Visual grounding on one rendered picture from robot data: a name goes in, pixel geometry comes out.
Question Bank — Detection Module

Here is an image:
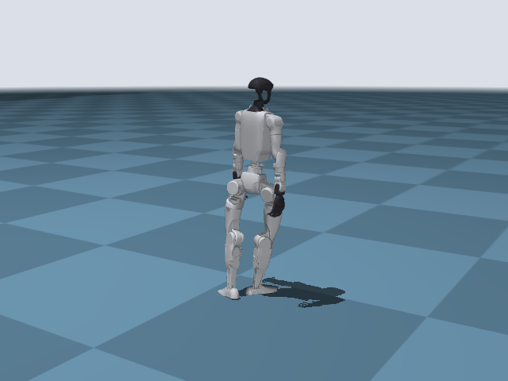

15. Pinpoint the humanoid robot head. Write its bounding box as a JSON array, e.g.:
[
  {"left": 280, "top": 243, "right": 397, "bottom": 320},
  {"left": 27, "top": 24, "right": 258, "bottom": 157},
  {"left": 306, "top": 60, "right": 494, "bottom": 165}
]
[{"left": 247, "top": 77, "right": 273, "bottom": 112}]

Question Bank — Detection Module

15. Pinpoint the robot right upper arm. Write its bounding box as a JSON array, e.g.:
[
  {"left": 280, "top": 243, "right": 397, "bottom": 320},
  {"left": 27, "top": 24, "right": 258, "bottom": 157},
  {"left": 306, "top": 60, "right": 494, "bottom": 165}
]
[{"left": 266, "top": 114, "right": 283, "bottom": 160}]

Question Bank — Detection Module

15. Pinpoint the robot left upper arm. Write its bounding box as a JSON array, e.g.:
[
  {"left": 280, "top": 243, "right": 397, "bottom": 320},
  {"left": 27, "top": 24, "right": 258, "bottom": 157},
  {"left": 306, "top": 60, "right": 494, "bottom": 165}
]
[{"left": 233, "top": 110, "right": 243, "bottom": 152}]

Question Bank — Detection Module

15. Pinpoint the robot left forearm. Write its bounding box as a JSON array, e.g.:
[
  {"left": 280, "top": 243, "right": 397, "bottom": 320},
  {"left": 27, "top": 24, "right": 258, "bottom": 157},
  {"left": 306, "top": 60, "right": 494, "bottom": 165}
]
[{"left": 233, "top": 148, "right": 244, "bottom": 178}]

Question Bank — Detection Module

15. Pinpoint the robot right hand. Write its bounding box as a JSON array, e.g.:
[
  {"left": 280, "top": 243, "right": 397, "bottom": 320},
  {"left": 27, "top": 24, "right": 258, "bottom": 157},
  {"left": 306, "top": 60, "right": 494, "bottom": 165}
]
[{"left": 268, "top": 184, "right": 285, "bottom": 217}]

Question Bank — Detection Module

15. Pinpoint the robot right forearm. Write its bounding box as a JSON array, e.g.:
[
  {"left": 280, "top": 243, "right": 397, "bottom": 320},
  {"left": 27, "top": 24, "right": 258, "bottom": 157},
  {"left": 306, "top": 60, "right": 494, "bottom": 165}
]
[{"left": 273, "top": 149, "right": 287, "bottom": 192}]

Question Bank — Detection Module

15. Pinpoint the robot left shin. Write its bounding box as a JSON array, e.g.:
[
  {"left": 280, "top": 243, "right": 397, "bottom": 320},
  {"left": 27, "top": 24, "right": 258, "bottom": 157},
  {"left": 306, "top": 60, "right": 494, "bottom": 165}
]
[{"left": 225, "top": 232, "right": 241, "bottom": 290}]

